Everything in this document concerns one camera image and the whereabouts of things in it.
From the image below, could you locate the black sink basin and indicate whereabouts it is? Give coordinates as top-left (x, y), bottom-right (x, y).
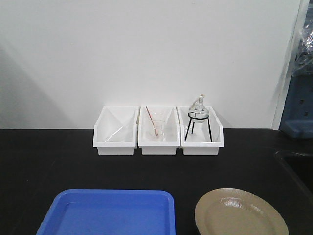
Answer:
top-left (274, 151), bottom-right (313, 198)

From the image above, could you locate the left white storage bin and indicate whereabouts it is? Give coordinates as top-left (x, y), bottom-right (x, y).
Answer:
top-left (92, 106), bottom-right (139, 156)

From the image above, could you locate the clear plastic bag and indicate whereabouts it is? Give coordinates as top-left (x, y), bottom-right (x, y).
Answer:
top-left (292, 14), bottom-right (313, 76)

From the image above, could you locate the glass stirring rod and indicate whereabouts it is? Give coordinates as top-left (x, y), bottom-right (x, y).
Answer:
top-left (104, 125), bottom-right (127, 142)

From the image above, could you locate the right white storage bin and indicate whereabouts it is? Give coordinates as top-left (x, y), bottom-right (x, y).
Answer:
top-left (177, 106), bottom-right (224, 156)

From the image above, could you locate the small glass beaker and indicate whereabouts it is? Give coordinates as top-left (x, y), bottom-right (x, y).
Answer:
top-left (148, 120), bottom-right (165, 141)

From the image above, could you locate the blue plastic tray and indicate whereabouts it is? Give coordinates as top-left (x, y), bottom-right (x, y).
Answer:
top-left (37, 189), bottom-right (176, 235)

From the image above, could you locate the middle white storage bin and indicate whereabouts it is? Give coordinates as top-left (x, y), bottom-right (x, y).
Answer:
top-left (138, 105), bottom-right (180, 155)

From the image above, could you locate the beige enamel plate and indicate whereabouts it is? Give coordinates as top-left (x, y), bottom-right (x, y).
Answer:
top-left (194, 188), bottom-right (289, 235)

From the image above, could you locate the black wire tripod stand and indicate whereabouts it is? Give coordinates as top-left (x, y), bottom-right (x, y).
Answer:
top-left (184, 113), bottom-right (214, 142)

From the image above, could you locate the white storage bin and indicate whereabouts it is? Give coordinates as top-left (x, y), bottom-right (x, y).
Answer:
top-left (92, 106), bottom-right (139, 156)
top-left (138, 105), bottom-right (180, 155)
top-left (177, 106), bottom-right (224, 156)

